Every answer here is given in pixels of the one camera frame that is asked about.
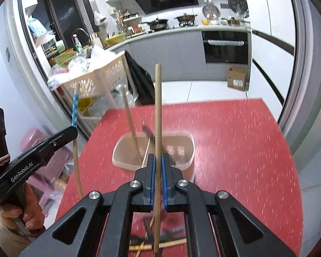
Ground blue patterned bamboo chopstick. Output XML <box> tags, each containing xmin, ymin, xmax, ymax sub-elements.
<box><xmin>72</xmin><ymin>82</ymin><xmax>84</xmax><ymax>200</ymax></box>

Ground plain bamboo chopstick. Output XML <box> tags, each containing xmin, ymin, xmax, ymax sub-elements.
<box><xmin>153</xmin><ymin>64</ymin><xmax>162</xmax><ymax>256</ymax></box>

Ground black kitchen faucet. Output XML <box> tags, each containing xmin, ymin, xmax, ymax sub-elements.
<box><xmin>71</xmin><ymin>28</ymin><xmax>91</xmax><ymax>51</ymax></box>

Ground person's left hand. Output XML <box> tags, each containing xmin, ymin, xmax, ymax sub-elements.
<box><xmin>0</xmin><ymin>184</ymin><xmax>45</xmax><ymax>232</ymax></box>

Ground pink plastic stool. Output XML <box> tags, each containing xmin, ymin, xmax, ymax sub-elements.
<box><xmin>19</xmin><ymin>127</ymin><xmax>73</xmax><ymax>207</ymax></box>

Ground long bamboo chopstick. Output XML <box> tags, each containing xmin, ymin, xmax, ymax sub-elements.
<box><xmin>129</xmin><ymin>238</ymin><xmax>187</xmax><ymax>251</ymax></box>

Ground beige utensil holder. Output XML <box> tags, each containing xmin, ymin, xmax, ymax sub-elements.
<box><xmin>112</xmin><ymin>130</ymin><xmax>197</xmax><ymax>184</ymax></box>

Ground chopstick standing in holder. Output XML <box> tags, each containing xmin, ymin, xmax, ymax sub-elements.
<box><xmin>121</xmin><ymin>85</ymin><xmax>142</xmax><ymax>165</ymax></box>

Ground beige plastic storage rack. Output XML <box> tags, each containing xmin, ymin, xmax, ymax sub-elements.
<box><xmin>55</xmin><ymin>51</ymin><xmax>137</xmax><ymax>138</ymax></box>

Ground clear plastic bags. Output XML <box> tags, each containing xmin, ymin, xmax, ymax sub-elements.
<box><xmin>47</xmin><ymin>45</ymin><xmax>116</xmax><ymax>91</ymax></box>

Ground black garbage bag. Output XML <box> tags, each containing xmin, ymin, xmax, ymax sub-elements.
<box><xmin>125</xmin><ymin>51</ymin><xmax>155</xmax><ymax>106</ymax></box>

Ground cardboard box on floor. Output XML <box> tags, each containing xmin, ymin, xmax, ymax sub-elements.
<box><xmin>227</xmin><ymin>66</ymin><xmax>248</xmax><ymax>91</ymax></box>

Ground yellow green bowl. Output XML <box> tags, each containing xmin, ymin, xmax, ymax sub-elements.
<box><xmin>104</xmin><ymin>33</ymin><xmax>126</xmax><ymax>47</ymax></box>

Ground black built-in oven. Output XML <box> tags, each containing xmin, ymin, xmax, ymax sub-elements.
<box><xmin>202</xmin><ymin>31</ymin><xmax>249</xmax><ymax>65</ymax></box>

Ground black wok on stove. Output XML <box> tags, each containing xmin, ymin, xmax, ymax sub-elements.
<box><xmin>142</xmin><ymin>19</ymin><xmax>169</xmax><ymax>31</ymax></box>

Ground lidded pot on stove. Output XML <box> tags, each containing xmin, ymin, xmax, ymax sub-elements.
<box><xmin>175</xmin><ymin>13</ymin><xmax>197</xmax><ymax>27</ymax></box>

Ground white refrigerator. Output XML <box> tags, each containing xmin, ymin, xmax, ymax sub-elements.
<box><xmin>246</xmin><ymin>0</ymin><xmax>296</xmax><ymax>120</ymax></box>

